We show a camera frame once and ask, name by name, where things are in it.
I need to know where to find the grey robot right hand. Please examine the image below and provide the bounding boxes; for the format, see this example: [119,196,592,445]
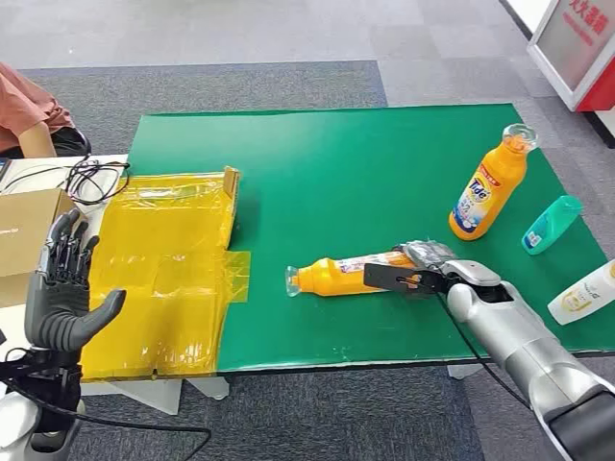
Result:
[394,271,447,301]

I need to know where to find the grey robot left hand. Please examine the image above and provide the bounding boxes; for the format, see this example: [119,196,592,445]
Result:
[24,208,128,355]

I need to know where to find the orange detergent bottle clear cap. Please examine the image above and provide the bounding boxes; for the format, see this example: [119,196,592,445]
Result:
[285,250,420,299]

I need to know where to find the orange Tide detergent bottle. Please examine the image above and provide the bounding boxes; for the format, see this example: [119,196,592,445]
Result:
[448,123,539,242]

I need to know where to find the teal plastic bottle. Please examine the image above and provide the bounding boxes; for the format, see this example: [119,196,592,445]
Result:
[521,195,585,257]

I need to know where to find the white shampoo bottle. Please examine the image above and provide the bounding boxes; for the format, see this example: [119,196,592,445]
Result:
[548,259,615,327]

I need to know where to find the brown cardboard box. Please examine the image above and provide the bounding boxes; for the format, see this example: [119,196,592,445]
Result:
[0,187,88,310]

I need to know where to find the white table foot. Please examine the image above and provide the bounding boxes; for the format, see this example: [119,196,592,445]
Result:
[81,378,183,417]
[186,376,230,401]
[447,363,484,381]

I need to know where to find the green table mat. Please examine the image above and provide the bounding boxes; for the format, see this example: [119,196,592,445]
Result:
[125,103,615,375]

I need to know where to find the yellow taped cardboard tray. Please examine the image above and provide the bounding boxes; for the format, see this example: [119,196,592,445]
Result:
[79,166,252,383]

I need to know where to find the person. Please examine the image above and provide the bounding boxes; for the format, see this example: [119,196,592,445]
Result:
[0,61,93,159]

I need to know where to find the red white cabinet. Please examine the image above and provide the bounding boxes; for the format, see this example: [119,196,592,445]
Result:
[527,0,615,114]

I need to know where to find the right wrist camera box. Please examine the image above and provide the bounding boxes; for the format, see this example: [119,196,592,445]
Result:
[363,239,459,298]

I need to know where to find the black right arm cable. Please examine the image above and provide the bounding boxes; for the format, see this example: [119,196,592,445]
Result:
[434,291,533,410]

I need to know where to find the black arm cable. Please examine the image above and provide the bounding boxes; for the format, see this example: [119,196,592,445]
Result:
[434,291,533,410]
[0,346,212,461]

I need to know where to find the black cable bundle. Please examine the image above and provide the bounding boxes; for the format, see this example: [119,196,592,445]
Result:
[2,156,131,207]

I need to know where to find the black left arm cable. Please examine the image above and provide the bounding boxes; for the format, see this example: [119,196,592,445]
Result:
[0,346,212,461]

